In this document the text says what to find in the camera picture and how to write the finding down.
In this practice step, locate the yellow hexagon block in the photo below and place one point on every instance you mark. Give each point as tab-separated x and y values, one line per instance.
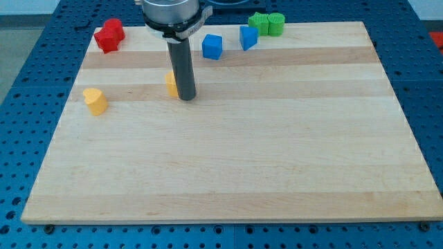
171	85

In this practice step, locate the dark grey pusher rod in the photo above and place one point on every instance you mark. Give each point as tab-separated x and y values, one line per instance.
181	59

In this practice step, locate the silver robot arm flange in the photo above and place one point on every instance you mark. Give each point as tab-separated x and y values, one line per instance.
174	20

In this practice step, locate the yellow heart block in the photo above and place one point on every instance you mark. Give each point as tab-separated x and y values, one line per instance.
95	101

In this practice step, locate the blue cube block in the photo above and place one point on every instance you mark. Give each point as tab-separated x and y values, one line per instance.
212	46

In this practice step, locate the light wooden board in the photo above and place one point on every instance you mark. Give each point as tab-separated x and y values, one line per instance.
301	128

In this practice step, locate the blue triangle block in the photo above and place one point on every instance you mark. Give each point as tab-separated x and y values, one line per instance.
248	37

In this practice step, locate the green star block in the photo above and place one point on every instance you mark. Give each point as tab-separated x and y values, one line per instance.
261	22

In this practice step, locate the green round block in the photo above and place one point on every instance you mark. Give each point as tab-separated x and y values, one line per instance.
276	24

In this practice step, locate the red star block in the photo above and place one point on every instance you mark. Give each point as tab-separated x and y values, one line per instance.
107	40

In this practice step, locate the red round block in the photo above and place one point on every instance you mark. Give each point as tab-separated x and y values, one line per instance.
116	26

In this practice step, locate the red object at edge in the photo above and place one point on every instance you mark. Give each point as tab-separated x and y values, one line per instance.
437	37

